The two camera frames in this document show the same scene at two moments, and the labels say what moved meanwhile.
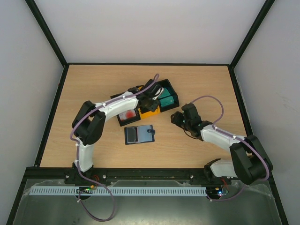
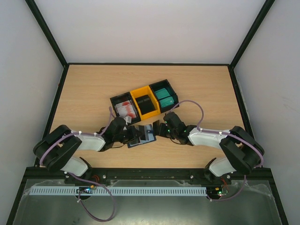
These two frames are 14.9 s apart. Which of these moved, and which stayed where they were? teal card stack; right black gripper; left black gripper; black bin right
Moved: left black gripper; right black gripper
Stayed: teal card stack; black bin right
